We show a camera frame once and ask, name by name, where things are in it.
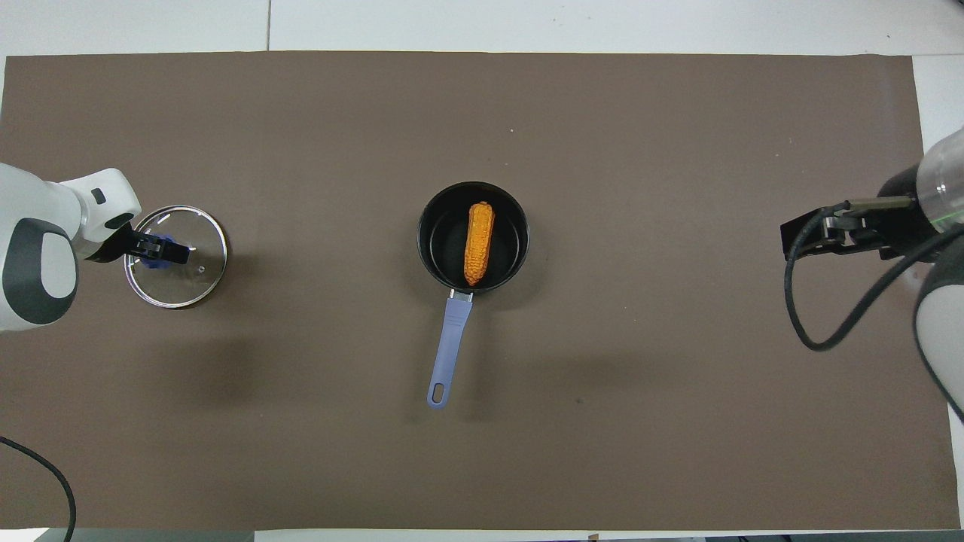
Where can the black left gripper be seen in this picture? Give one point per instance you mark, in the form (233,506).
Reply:
(120,245)

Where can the brown table mat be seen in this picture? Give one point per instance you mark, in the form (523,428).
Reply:
(602,421)

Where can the glass lid with blue knob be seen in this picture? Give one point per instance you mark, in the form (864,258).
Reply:
(188,282)

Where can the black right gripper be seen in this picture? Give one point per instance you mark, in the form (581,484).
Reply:
(907,218)

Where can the orange corn cob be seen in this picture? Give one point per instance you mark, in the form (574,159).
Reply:
(479,241)

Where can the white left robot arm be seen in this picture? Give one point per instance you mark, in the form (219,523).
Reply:
(45,248)

